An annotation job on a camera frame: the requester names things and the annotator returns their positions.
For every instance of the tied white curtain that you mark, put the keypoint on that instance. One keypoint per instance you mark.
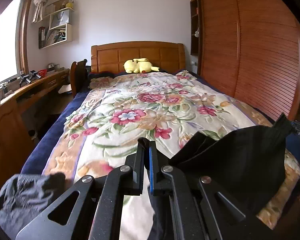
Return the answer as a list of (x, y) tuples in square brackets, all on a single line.
[(41, 2)]

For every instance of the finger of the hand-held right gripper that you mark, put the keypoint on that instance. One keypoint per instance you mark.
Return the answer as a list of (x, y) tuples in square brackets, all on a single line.
[(296, 125)]

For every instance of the yellow plush toy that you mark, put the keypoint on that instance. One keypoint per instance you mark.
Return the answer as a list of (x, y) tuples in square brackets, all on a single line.
[(137, 66)]

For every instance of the dark pillow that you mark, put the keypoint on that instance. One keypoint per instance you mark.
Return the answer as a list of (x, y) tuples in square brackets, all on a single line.
[(100, 75)]

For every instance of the wooden desk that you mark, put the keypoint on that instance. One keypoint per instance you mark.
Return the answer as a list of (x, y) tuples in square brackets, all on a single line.
[(5, 130)]

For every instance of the window with wooden frame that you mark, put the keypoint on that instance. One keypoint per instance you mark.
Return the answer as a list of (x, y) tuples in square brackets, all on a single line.
[(5, 42)]

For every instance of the wooden slatted wardrobe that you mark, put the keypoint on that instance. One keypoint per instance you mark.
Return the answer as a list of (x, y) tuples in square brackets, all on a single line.
[(260, 50)]

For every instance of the dark grey garment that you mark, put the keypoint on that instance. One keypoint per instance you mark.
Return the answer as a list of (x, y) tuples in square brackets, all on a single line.
[(25, 200)]

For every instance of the wooden bed headboard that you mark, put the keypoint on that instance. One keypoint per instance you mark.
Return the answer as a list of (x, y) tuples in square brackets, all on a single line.
[(130, 55)]

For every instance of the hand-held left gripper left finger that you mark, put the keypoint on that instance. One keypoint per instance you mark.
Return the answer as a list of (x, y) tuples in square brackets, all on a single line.
[(139, 170)]

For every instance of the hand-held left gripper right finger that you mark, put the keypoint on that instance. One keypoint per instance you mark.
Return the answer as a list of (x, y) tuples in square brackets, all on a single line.
[(152, 170)]

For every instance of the floral blanket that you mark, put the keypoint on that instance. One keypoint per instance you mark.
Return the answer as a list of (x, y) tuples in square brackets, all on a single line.
[(145, 110)]

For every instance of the white wall shelf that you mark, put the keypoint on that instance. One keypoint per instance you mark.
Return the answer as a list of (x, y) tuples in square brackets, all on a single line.
[(57, 32)]

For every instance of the wooden chair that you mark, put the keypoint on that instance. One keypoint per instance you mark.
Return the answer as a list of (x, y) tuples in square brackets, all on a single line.
[(77, 77)]

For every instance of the shoe on floor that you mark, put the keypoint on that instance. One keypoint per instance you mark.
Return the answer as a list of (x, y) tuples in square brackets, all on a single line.
[(33, 135)]

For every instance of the white paper sheet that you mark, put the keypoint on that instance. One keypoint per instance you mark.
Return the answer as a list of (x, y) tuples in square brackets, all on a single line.
[(65, 89)]

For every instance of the black button coat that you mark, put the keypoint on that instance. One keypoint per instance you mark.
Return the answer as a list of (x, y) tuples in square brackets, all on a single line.
[(240, 165)]

